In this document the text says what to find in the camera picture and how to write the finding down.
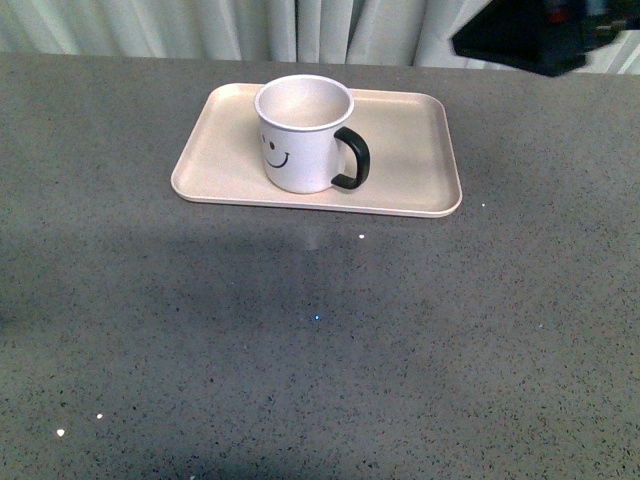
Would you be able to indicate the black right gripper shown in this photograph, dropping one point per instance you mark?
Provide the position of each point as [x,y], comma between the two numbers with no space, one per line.
[549,38]

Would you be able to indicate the white smiley mug black handle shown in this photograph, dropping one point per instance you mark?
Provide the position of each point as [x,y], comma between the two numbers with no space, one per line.
[306,145]

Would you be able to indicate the pale grey curtain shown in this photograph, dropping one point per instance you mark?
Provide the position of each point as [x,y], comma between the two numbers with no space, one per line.
[389,33]

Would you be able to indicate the beige rectangular tray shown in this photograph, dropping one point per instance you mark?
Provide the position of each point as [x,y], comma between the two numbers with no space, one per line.
[413,172]

